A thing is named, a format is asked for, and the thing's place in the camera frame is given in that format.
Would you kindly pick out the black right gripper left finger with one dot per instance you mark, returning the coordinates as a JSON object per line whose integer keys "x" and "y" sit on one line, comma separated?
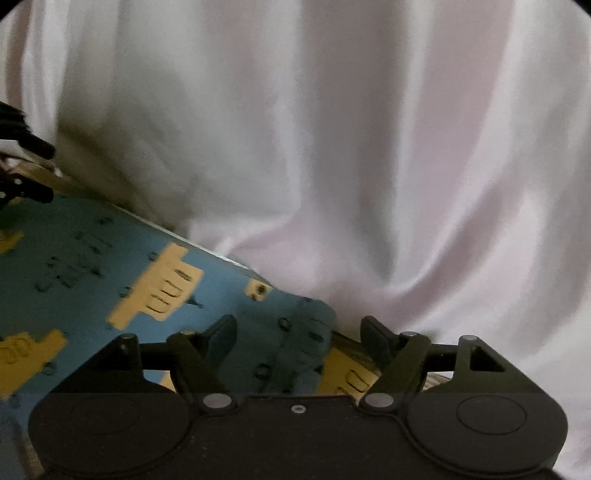
{"x": 195, "y": 359}

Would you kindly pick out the pink satin bed sheet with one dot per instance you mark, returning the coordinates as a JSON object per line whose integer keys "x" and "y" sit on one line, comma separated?
{"x": 424, "y": 162}

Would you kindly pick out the blue patterned child pants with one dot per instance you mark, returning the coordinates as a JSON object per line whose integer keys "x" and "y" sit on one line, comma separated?
{"x": 127, "y": 353}

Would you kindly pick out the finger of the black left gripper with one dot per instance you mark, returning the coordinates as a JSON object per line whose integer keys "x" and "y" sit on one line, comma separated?
{"x": 14, "y": 127}
{"x": 14, "y": 185}

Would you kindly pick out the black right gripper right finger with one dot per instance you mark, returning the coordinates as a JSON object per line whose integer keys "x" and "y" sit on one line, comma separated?
{"x": 400, "y": 359}

